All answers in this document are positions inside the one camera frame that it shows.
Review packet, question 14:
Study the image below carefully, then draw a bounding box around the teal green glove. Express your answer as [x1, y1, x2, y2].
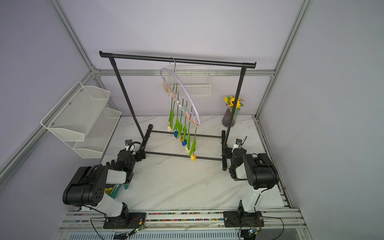
[110, 184, 129, 199]

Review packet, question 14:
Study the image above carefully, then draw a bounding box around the white tulip group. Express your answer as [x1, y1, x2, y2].
[186, 106, 193, 154]
[167, 95, 174, 132]

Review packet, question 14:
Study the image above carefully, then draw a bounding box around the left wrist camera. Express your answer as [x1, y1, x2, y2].
[125, 140, 133, 151]

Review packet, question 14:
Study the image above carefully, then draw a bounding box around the pale yellow tulip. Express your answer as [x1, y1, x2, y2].
[189, 129, 197, 162]

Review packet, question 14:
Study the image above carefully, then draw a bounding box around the yellow tulip group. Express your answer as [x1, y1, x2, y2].
[178, 107, 184, 139]

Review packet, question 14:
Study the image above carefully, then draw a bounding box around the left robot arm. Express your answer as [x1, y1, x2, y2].
[63, 150, 146, 220]

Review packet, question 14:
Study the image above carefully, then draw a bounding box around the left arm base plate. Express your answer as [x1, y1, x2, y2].
[103, 212, 147, 229]

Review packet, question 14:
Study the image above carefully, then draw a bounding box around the white wire wall basket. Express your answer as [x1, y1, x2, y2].
[167, 65, 212, 98]

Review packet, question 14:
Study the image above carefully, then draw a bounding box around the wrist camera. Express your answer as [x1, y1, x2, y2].
[233, 139, 243, 150]
[125, 140, 133, 151]

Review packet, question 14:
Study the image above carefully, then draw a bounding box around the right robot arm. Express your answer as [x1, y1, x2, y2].
[223, 147, 285, 213]

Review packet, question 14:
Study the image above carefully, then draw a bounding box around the dark ribbed vase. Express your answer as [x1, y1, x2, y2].
[222, 108, 240, 128]

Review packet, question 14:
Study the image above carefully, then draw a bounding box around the black clothes rack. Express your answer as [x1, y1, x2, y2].
[99, 51, 257, 159]

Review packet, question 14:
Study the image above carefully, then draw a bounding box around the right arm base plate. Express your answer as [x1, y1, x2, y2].
[223, 211, 265, 228]

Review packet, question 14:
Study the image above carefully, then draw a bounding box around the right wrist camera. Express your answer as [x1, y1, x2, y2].
[233, 139, 243, 150]

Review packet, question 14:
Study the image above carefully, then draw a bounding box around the sunflower bouquet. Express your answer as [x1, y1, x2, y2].
[224, 96, 245, 109]

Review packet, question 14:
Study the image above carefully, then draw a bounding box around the blue tulip group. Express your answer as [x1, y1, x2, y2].
[181, 117, 187, 146]
[174, 86, 179, 139]

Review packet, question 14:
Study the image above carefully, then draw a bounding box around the white mesh two-tier shelf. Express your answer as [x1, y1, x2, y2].
[41, 82, 121, 159]

